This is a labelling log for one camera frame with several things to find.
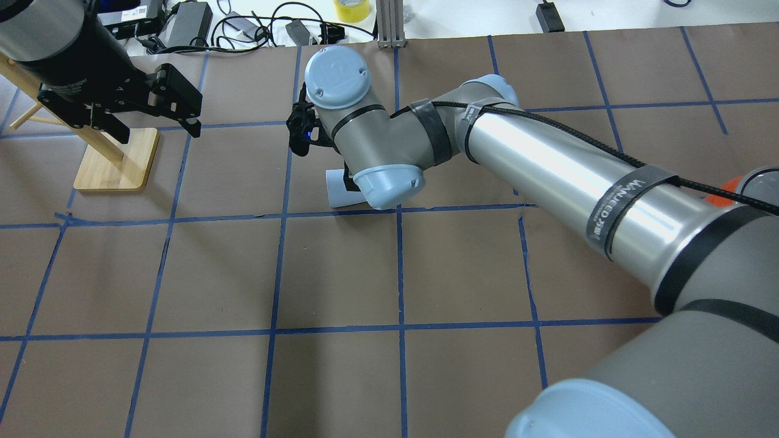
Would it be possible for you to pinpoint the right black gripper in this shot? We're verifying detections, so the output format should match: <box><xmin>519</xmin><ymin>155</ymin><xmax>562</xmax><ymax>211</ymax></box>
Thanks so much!
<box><xmin>342</xmin><ymin>162</ymin><xmax>360</xmax><ymax>192</ymax></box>

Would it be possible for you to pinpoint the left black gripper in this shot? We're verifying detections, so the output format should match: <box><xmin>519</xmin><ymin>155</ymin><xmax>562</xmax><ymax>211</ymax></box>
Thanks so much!
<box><xmin>37</xmin><ymin>63</ymin><xmax>203</xmax><ymax>144</ymax></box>

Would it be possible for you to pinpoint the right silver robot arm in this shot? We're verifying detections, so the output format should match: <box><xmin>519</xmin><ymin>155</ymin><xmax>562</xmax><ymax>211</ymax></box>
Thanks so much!
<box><xmin>304</xmin><ymin>45</ymin><xmax>778</xmax><ymax>437</ymax></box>

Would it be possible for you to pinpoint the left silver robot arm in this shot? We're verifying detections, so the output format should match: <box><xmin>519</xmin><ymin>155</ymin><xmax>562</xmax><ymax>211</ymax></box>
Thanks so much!
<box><xmin>1</xmin><ymin>1</ymin><xmax>203</xmax><ymax>144</ymax></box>

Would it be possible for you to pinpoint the wooden cup tree stand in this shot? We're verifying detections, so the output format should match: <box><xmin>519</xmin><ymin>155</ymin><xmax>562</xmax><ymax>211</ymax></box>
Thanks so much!
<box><xmin>0</xmin><ymin>58</ymin><xmax>160</xmax><ymax>192</ymax></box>

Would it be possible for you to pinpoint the black power adapter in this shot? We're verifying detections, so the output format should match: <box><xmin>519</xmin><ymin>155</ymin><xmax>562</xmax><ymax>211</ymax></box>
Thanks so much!
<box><xmin>166</xmin><ymin>1</ymin><xmax>212</xmax><ymax>47</ymax></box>

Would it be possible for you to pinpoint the yellow tape roll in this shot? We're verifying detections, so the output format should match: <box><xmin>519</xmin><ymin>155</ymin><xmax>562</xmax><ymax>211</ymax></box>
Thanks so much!
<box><xmin>333</xmin><ymin>0</ymin><xmax>371</xmax><ymax>23</ymax></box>

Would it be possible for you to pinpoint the small black power brick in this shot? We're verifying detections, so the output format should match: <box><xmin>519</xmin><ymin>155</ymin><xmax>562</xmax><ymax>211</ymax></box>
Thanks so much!
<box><xmin>535</xmin><ymin>1</ymin><xmax>565</xmax><ymax>33</ymax></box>

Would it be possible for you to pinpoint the orange can-shaped container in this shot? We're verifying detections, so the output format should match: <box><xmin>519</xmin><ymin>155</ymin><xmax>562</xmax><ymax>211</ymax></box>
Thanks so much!
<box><xmin>704</xmin><ymin>175</ymin><xmax>743</xmax><ymax>208</ymax></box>

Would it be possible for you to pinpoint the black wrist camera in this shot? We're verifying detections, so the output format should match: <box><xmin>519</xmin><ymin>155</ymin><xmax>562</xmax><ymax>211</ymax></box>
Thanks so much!
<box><xmin>285</xmin><ymin>100</ymin><xmax>319</xmax><ymax>157</ymax></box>

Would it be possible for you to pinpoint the aluminium frame post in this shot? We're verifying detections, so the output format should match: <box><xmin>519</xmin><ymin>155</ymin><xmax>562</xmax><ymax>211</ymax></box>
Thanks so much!
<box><xmin>376</xmin><ymin>0</ymin><xmax>407</xmax><ymax>48</ymax></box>

